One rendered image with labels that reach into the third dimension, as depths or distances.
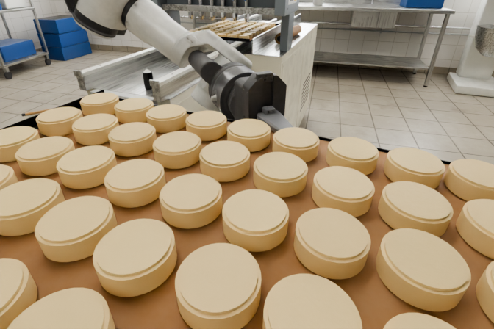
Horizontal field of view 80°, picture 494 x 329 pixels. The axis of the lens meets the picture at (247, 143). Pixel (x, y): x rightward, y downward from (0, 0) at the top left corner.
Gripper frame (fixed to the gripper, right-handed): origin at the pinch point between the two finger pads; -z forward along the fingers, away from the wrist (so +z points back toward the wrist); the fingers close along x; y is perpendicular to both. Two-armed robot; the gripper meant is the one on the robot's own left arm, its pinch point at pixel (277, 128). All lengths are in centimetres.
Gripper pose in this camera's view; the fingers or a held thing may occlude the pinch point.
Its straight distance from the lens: 38.7
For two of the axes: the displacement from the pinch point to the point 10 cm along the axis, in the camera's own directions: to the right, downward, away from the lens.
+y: 9.3, -1.8, 3.3
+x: 0.0, -8.7, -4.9
